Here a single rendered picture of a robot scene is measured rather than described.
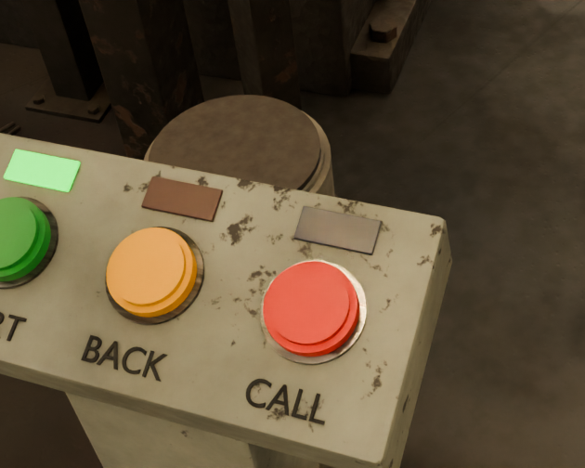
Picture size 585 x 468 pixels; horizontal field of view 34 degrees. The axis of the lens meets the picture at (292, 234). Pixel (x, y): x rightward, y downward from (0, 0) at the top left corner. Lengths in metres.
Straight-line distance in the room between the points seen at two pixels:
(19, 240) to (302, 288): 0.14
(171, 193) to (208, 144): 0.17
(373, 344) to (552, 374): 0.73
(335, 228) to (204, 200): 0.06
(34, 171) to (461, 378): 0.72
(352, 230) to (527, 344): 0.74
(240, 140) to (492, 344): 0.60
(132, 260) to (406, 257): 0.12
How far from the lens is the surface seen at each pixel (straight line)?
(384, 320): 0.40
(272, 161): 0.59
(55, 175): 0.47
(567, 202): 1.29
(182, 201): 0.44
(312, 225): 0.42
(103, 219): 0.45
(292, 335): 0.39
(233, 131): 0.61
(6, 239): 0.46
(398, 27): 1.44
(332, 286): 0.40
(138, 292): 0.42
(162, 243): 0.42
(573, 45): 1.53
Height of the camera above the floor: 0.92
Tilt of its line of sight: 48 degrees down
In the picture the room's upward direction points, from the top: 8 degrees counter-clockwise
